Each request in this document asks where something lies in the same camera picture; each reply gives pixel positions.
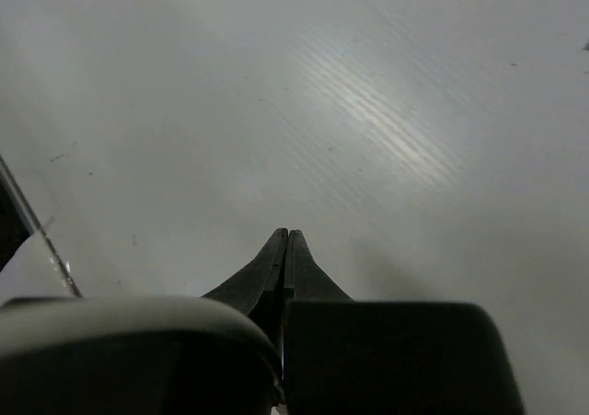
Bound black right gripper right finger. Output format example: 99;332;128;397
283;230;525;414

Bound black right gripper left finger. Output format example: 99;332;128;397
1;228;288;414

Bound white taped cover panel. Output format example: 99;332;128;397
1;160;82;302

